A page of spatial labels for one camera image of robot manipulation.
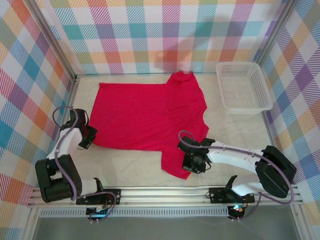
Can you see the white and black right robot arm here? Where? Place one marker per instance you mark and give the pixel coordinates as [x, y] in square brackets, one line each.
[237, 157]

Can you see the white plastic basket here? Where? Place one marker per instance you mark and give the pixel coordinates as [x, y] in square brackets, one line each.
[243, 87]

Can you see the aluminium rail under checked wall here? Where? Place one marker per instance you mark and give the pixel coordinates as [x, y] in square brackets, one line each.
[125, 74]

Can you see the aluminium mounting beam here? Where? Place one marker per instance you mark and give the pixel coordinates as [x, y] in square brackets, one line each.
[162, 195]

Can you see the aluminium frame post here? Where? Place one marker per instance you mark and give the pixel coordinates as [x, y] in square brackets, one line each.
[275, 32]
[53, 42]

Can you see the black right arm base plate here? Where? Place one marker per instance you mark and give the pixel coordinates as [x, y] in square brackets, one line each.
[216, 197]

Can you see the red t-shirt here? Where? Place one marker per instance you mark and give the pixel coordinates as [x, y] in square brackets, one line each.
[150, 115]

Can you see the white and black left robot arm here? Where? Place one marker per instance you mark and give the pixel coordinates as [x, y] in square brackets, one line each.
[55, 180]

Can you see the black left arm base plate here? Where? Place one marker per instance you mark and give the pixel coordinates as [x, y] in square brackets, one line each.
[110, 200]

